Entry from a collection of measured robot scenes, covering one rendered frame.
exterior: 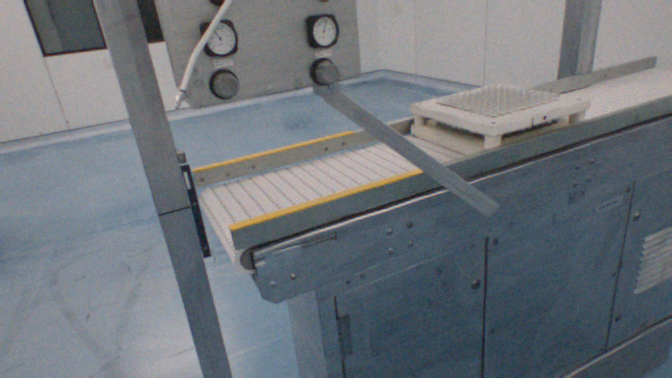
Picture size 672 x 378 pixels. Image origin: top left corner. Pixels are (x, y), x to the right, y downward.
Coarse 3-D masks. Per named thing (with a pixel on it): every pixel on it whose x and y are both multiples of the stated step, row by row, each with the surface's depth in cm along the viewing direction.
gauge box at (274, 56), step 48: (192, 0) 48; (240, 0) 50; (288, 0) 52; (336, 0) 55; (192, 48) 50; (240, 48) 52; (288, 48) 54; (336, 48) 57; (192, 96) 51; (240, 96) 53
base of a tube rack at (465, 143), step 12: (432, 120) 103; (564, 120) 93; (420, 132) 99; (432, 132) 96; (444, 132) 94; (456, 132) 94; (528, 132) 89; (540, 132) 88; (444, 144) 93; (456, 144) 90; (468, 144) 87; (480, 144) 86
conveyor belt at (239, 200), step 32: (576, 96) 118; (608, 96) 115; (640, 96) 112; (320, 160) 94; (352, 160) 92; (384, 160) 90; (224, 192) 84; (256, 192) 82; (288, 192) 81; (320, 192) 79; (416, 192) 77; (224, 224) 73; (320, 224) 70
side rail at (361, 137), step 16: (624, 64) 129; (640, 64) 131; (560, 80) 120; (576, 80) 122; (592, 80) 125; (400, 128) 102; (320, 144) 94; (336, 144) 96; (352, 144) 98; (256, 160) 89; (272, 160) 91; (288, 160) 92; (304, 160) 94; (208, 176) 86; (224, 176) 88; (240, 176) 89
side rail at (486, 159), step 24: (600, 120) 89; (624, 120) 92; (504, 144) 81; (528, 144) 82; (552, 144) 85; (456, 168) 76; (480, 168) 79; (360, 192) 69; (384, 192) 71; (408, 192) 74; (288, 216) 65; (312, 216) 67; (336, 216) 69; (240, 240) 63; (264, 240) 65
